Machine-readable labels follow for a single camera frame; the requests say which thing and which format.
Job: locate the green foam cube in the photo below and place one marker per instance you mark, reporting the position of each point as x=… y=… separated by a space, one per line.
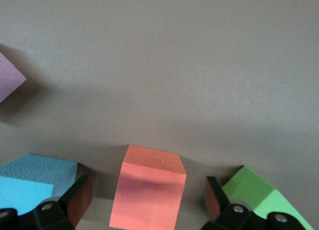
x=261 y=197

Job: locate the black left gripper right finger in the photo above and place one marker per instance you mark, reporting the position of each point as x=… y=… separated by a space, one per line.
x=216 y=200

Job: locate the orange foam cube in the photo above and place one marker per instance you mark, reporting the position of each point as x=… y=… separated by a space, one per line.
x=149 y=195

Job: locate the blue foam cube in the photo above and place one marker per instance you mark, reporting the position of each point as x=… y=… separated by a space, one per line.
x=27 y=182

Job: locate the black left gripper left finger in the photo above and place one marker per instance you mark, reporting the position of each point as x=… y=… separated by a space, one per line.
x=74 y=202

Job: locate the pink foam cube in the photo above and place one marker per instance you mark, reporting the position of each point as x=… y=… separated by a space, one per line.
x=8 y=77

